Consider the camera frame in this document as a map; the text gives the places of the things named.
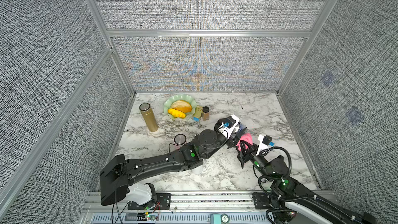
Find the aluminium front rail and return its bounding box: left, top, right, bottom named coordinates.
left=79, top=190, right=347, bottom=224

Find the blue thermos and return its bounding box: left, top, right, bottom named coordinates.
left=232, top=122, right=242, bottom=135

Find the white thermos black lid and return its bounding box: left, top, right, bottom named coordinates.
left=192, top=166, right=204, bottom=175

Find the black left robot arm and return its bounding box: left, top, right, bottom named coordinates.
left=99, top=116, right=246, bottom=206

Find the small brown spice jar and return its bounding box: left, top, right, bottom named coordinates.
left=202, top=106, right=210, bottom=121

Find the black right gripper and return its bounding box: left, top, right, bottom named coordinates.
left=240, top=138, right=274, bottom=185

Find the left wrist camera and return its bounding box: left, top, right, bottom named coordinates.
left=216, top=115, right=240, bottom=140

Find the pink cloth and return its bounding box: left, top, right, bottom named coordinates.
left=236, top=133, right=253, bottom=151

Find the green scalloped plate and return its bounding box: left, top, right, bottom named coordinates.
left=163, top=93, right=198, bottom=119

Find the pink thermos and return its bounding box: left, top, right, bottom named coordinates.
left=174, top=134, right=187, bottom=146

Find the gold gradient thermos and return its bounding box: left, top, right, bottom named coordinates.
left=139, top=103, right=159, bottom=132

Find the yellow banana toy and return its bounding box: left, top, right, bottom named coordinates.
left=168, top=108, right=186, bottom=119

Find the orange bread bun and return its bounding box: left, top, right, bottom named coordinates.
left=170, top=100, right=192, bottom=114

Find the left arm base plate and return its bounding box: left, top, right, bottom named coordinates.
left=127, top=193, right=172, bottom=212

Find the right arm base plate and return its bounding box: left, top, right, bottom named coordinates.
left=251, top=192, right=280, bottom=209

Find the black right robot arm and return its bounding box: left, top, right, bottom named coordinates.
left=236, top=141, right=378, bottom=224

